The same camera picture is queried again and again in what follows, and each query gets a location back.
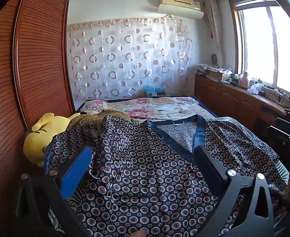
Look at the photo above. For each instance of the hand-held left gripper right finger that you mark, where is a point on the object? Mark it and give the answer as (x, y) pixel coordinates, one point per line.
(209, 175)

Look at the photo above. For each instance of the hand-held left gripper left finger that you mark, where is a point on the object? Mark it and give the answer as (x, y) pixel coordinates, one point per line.
(75, 172)

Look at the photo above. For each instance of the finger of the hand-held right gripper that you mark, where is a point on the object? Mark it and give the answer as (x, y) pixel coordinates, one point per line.
(282, 134)
(289, 124)

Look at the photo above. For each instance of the navy medallion print garment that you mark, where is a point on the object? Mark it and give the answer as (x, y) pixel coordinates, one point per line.
(145, 177)

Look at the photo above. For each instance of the green leaf print blanket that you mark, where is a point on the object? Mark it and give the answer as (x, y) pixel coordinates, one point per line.
(74, 199)

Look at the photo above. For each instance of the small black box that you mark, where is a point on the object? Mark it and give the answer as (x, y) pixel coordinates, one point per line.
(262, 93)

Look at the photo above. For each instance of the yellow plush toy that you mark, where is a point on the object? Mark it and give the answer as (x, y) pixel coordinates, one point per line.
(40, 140)

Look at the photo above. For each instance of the clear bottle with green cap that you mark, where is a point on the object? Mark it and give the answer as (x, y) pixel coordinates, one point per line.
(259, 84)

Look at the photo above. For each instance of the wooden window cabinet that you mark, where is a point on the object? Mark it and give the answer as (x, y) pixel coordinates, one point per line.
(231, 101)

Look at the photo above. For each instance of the white jug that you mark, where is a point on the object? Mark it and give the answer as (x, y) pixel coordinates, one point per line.
(244, 80)

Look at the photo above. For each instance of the wooden framed window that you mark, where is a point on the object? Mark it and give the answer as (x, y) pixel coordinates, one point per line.
(266, 44)

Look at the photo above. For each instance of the open cardboard box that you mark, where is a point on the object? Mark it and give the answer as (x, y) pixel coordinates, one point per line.
(217, 75)

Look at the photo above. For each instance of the pink floral quilt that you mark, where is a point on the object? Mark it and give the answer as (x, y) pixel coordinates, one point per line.
(145, 109)

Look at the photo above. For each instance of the floral cloth bundle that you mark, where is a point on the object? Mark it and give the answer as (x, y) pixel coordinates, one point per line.
(215, 67)

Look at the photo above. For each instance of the blue tissue box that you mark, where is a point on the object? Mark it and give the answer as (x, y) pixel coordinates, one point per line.
(154, 91)

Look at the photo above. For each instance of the small round fan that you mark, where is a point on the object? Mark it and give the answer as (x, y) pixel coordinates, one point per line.
(213, 59)

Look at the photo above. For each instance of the wooden louvered wardrobe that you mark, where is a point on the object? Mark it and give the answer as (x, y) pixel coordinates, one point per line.
(31, 74)

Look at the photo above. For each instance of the white tied window curtain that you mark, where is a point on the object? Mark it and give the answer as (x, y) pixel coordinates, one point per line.
(214, 29)

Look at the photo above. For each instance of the sheer circle pattern curtain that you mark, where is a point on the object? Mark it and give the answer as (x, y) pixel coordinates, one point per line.
(125, 59)

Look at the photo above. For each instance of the white air deflector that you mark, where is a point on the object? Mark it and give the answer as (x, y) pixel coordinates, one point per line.
(179, 11)

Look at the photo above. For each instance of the wall air conditioner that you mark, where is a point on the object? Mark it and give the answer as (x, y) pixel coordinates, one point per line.
(180, 1)

